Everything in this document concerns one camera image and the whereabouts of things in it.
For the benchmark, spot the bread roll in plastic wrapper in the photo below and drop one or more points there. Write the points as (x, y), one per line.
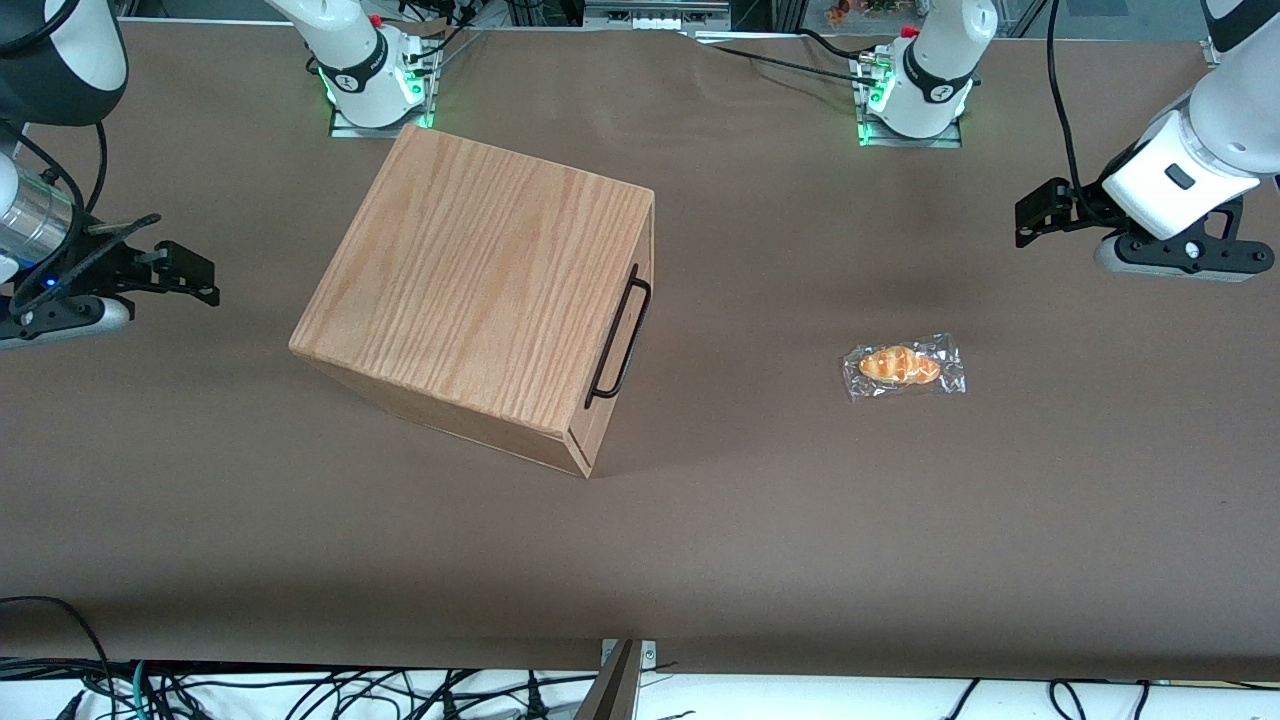
(900, 365)

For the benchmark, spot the small metal bracket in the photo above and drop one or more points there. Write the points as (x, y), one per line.
(647, 655)

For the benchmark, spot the wooden drawer cabinet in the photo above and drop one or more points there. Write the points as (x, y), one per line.
(470, 280)

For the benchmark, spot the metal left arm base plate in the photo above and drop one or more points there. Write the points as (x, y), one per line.
(930, 142)

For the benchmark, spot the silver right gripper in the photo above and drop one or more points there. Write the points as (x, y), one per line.
(97, 265)

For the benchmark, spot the wooden drawer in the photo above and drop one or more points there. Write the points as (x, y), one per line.
(627, 310)

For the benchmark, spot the aluminium profile rail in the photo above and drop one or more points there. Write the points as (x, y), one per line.
(1212, 52)

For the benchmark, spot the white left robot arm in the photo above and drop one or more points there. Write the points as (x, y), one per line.
(1235, 110)

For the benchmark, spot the grey metal frame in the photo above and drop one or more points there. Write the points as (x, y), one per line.
(655, 12)

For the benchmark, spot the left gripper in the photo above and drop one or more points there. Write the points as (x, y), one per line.
(1083, 208)

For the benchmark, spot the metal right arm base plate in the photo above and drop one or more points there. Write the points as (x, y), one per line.
(350, 131)

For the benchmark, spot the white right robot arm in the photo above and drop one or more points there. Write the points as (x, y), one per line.
(350, 60)

